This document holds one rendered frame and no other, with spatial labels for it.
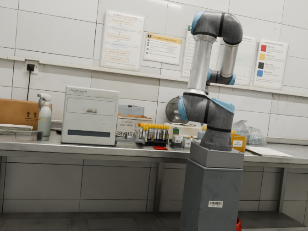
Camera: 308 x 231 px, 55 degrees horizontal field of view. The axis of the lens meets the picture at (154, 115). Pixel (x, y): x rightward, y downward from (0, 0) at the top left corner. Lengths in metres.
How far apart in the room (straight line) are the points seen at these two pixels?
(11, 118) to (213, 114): 1.19
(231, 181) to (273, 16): 1.79
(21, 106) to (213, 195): 1.22
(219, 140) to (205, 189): 0.23
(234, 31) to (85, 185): 1.52
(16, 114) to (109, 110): 0.61
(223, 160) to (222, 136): 0.11
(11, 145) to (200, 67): 0.98
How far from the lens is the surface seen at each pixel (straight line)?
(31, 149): 1.59
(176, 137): 1.78
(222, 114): 1.40
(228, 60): 1.65
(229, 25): 1.49
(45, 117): 1.81
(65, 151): 1.58
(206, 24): 1.48
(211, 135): 1.41
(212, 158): 1.38
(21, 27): 2.29
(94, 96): 1.60
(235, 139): 1.94
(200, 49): 1.47
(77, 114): 1.60
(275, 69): 2.82
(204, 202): 1.40
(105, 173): 2.33
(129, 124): 1.94
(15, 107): 1.96
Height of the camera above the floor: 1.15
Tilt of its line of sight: 3 degrees down
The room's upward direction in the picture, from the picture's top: 6 degrees clockwise
